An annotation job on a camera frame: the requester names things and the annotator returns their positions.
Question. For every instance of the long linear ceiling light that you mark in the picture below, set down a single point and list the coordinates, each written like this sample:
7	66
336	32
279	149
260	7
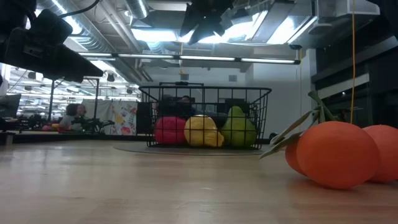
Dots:
205	58

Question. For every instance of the dark background monitor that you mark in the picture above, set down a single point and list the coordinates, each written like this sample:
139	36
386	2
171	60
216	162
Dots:
9	105

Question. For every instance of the black background robot arm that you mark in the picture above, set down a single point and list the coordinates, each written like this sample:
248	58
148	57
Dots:
93	124

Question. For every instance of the black shelving unit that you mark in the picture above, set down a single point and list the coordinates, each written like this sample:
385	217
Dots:
335	109

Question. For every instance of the silver air duct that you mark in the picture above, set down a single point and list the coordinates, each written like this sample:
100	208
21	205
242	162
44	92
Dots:
136	7

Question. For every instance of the person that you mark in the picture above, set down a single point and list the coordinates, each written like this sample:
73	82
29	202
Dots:
73	116
186	100

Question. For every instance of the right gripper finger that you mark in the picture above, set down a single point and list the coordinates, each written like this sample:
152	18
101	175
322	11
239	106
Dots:
205	31
191	18

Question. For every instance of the colourful painted banner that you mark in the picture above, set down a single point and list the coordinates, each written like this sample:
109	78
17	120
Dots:
121	118

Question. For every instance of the tall black background frame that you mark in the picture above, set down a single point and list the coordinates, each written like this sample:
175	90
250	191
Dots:
97	93

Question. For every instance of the red bell pepper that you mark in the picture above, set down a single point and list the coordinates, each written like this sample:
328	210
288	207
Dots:
169	130

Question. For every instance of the orange cluster with leaves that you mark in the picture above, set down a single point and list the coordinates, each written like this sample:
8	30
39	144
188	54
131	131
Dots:
337	154

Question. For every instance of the yellow star fruit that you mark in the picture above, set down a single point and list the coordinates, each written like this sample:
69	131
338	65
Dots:
202	130

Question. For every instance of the grey square wall vent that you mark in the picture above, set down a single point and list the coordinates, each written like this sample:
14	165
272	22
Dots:
232	77
184	76

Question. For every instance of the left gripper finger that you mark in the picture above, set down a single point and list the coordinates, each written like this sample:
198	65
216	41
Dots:
71	67

